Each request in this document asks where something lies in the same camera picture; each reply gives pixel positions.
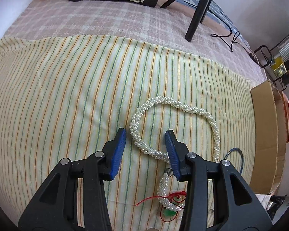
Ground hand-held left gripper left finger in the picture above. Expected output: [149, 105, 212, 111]
[18, 128, 127, 231]

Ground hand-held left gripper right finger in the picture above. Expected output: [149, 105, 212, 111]
[165, 129, 274, 231]

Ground twisted pearl necklace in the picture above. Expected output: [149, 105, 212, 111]
[129, 96, 221, 214]

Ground red string green pendant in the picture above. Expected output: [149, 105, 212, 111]
[136, 190, 187, 222]

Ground thin blue bangle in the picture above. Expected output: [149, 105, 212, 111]
[225, 147, 244, 174]

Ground cardboard box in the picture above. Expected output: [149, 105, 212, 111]
[250, 79, 287, 195]

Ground striped yellow cloth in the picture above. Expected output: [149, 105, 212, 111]
[0, 34, 256, 231]

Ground small black floor tripod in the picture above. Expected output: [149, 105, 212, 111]
[270, 194, 287, 205]

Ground pink plaid blanket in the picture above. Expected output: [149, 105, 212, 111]
[0, 0, 268, 82]

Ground black clothes rack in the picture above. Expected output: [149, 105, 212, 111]
[253, 25, 289, 89]

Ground black cable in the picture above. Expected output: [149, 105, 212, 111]
[211, 17, 258, 64]

